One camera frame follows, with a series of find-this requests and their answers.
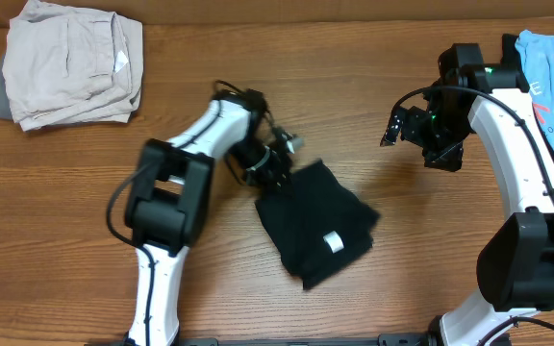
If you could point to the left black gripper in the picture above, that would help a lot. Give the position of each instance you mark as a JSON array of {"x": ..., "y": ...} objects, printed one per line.
[{"x": 269, "y": 181}]

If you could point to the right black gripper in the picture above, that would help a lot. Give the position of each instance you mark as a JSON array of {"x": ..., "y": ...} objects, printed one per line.
[{"x": 407, "y": 127}]

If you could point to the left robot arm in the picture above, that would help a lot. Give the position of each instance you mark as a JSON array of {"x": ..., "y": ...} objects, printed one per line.
[{"x": 170, "y": 192}]

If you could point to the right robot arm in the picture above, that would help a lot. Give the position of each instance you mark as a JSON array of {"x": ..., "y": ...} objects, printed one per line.
[{"x": 515, "y": 270}]

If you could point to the black printed t-shirt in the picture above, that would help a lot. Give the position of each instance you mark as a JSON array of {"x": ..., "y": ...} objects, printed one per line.
[{"x": 510, "y": 45}]

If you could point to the folded beige pants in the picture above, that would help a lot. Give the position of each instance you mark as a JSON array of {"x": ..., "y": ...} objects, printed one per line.
[{"x": 67, "y": 66}]

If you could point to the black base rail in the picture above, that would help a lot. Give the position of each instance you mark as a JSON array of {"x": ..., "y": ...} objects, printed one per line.
[{"x": 296, "y": 342}]

